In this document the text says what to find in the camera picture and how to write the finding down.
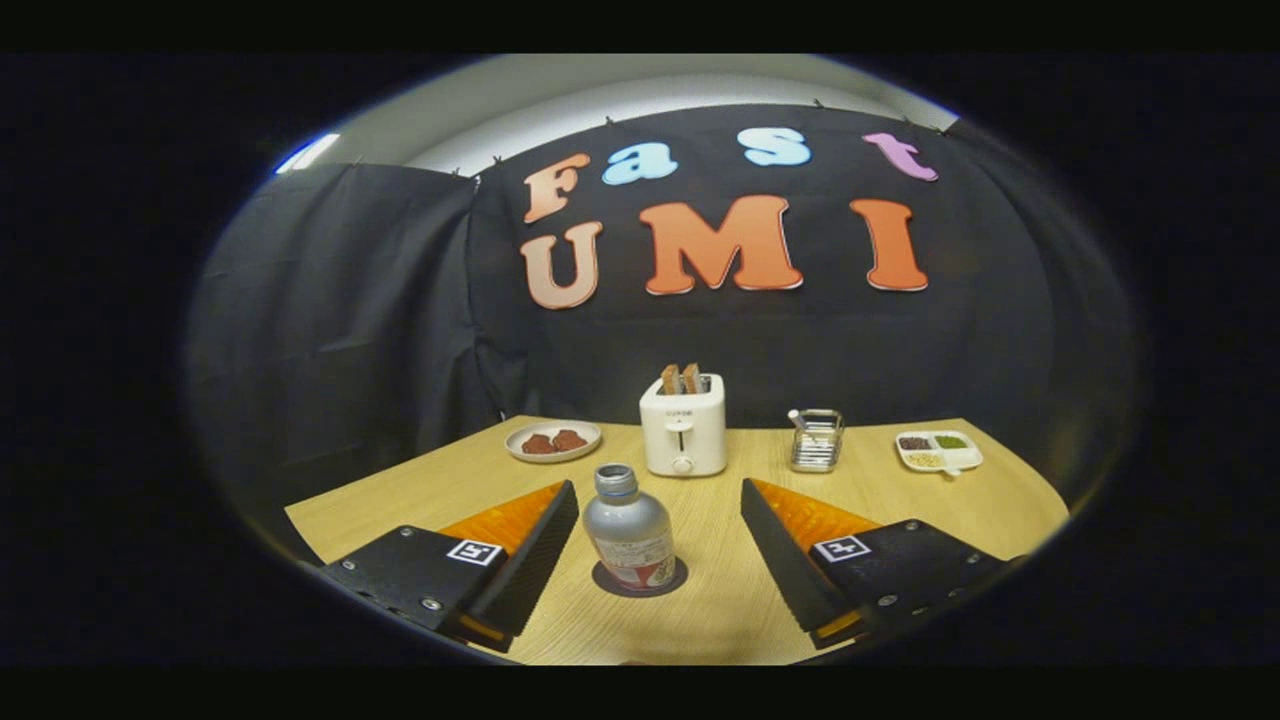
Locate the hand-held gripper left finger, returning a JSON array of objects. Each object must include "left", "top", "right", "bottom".
[{"left": 322, "top": 480, "right": 581, "bottom": 653}]

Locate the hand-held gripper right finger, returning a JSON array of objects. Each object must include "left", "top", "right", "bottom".
[{"left": 740, "top": 478, "right": 1009, "bottom": 651}]

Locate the dark brown round coaster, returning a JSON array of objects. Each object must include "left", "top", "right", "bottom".
[{"left": 592, "top": 557, "right": 689, "bottom": 599}]

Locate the silver juice bottle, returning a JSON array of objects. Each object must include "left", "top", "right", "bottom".
[{"left": 583, "top": 463, "right": 677, "bottom": 593}]

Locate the wooden table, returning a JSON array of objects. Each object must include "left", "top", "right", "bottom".
[{"left": 285, "top": 415, "right": 1071, "bottom": 666}]

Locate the white round plate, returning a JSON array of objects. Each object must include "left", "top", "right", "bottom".
[{"left": 504, "top": 420, "right": 603, "bottom": 464}]

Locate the white toaster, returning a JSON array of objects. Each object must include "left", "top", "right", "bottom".
[{"left": 640, "top": 373, "right": 728, "bottom": 478}]

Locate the white divided dish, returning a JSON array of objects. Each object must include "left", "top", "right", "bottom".
[{"left": 895, "top": 430, "right": 984, "bottom": 477}]

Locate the small ceiling light panel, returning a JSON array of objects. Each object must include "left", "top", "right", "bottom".
[{"left": 275, "top": 133, "right": 341, "bottom": 174}]

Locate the metal wire basket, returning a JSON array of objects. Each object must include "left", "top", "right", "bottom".
[{"left": 787, "top": 408, "right": 845, "bottom": 474}]

